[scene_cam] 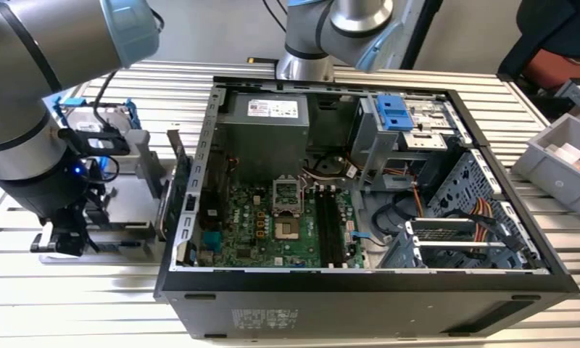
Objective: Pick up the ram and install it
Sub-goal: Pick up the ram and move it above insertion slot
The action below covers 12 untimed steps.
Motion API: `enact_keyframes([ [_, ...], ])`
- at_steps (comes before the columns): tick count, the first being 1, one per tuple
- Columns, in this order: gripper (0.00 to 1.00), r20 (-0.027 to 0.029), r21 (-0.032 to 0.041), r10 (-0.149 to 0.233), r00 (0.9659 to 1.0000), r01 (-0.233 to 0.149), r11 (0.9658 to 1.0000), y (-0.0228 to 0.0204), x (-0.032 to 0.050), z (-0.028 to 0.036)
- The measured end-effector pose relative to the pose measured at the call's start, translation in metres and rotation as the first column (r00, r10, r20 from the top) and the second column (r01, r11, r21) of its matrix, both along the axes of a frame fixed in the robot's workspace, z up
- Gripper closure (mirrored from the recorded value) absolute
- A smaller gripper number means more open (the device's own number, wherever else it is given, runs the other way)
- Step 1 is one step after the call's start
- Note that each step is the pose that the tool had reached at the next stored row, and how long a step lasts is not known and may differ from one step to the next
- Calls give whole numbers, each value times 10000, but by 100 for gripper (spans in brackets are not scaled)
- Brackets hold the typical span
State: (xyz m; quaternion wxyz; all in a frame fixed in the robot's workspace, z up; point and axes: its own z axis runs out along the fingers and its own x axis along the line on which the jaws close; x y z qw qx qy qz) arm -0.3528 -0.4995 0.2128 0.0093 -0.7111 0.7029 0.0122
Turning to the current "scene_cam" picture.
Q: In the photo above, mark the CPU socket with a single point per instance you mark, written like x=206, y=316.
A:
x=286, y=228

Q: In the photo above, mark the green graphics card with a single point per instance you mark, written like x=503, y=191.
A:
x=180, y=188

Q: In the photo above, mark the person in dark top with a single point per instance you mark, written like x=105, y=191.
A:
x=560, y=21

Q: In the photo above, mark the grey parts rack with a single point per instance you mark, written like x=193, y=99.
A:
x=134, y=203

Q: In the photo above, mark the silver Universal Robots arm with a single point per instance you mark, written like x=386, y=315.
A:
x=53, y=43

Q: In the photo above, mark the black PC case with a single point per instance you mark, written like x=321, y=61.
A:
x=318, y=315

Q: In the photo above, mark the perforated metal disk bay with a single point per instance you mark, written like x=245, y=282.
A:
x=459, y=181

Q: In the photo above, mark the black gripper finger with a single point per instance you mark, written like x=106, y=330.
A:
x=96, y=224
x=69, y=235

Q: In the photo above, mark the white block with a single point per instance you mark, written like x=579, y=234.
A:
x=568, y=150

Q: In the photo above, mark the grey metal drive cage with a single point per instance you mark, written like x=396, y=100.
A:
x=366, y=159

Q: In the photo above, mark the gold choke coil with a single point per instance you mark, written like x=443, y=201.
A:
x=260, y=216
x=260, y=224
x=260, y=233

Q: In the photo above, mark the green motherboard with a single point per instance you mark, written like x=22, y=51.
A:
x=250, y=246

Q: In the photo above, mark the metal locking lever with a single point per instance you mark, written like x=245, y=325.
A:
x=302, y=195

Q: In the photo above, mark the hard disk in blue carrier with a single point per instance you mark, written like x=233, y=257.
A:
x=84, y=117

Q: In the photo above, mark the black square chip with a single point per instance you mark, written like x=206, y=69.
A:
x=244, y=253

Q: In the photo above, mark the grey plastic bin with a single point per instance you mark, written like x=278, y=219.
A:
x=556, y=181

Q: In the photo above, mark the blue plastic bay latch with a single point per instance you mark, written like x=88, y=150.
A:
x=393, y=112

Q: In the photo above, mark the teal port block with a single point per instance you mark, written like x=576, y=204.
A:
x=210, y=242

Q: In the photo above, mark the grey power supply unit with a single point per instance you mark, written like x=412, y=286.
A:
x=265, y=152

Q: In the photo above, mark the yellow tipped black plug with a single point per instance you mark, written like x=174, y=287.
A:
x=256, y=59

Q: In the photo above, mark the RAM slot with white latches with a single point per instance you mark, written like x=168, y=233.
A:
x=326, y=224
x=340, y=224

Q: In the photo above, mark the black frame post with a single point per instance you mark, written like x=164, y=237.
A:
x=425, y=32

